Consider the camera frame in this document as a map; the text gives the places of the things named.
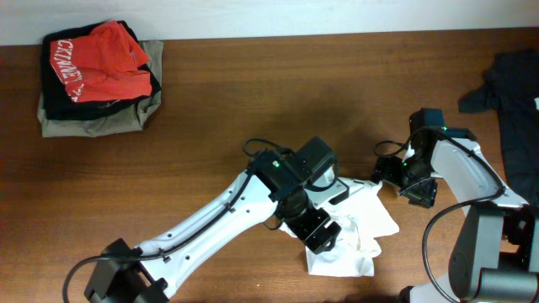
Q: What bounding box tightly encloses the black garment at right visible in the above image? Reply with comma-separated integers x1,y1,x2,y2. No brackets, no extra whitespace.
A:
458,49,538,205

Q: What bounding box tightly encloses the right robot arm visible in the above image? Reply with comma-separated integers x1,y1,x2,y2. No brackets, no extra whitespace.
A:
372,126,538,302

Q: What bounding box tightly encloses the red folded shirt white lettering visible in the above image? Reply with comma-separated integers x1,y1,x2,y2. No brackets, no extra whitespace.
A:
49,20,152,104

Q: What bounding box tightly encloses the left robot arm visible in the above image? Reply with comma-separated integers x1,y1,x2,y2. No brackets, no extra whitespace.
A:
84,147,343,302

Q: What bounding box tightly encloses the white t-shirt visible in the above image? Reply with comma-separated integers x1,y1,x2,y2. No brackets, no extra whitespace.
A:
280,176,400,278

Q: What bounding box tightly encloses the khaki folded garment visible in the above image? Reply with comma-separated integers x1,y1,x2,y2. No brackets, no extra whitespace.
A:
37,40,164,137

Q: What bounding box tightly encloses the black folded shirt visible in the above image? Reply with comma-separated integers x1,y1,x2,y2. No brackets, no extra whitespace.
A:
40,21,161,120

